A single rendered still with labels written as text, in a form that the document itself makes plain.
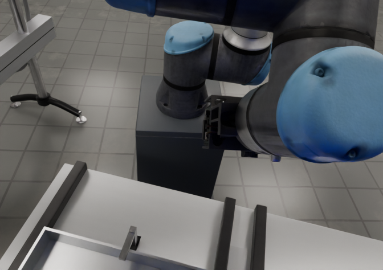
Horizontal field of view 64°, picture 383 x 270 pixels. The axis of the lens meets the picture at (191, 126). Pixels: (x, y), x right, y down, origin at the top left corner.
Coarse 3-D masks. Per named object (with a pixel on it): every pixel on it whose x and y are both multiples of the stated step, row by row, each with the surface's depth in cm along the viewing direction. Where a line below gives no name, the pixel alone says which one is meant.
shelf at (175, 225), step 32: (96, 192) 55; (128, 192) 55; (160, 192) 56; (32, 224) 49; (64, 224) 50; (96, 224) 50; (128, 224) 51; (160, 224) 52; (192, 224) 52; (288, 224) 54; (160, 256) 48; (192, 256) 48; (288, 256) 50; (320, 256) 50; (352, 256) 51
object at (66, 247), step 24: (48, 240) 47; (72, 240) 46; (96, 240) 45; (24, 264) 42; (48, 264) 45; (72, 264) 45; (96, 264) 46; (120, 264) 46; (144, 264) 46; (168, 264) 44
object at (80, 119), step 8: (16, 96) 185; (24, 96) 183; (32, 96) 181; (48, 96) 181; (16, 104) 191; (40, 104) 180; (48, 104) 182; (56, 104) 180; (64, 104) 181; (72, 112) 182; (80, 112) 183; (80, 120) 187
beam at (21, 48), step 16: (48, 16) 165; (16, 32) 150; (32, 32) 153; (48, 32) 166; (0, 48) 139; (16, 48) 144; (32, 48) 156; (0, 64) 136; (16, 64) 146; (0, 80) 138
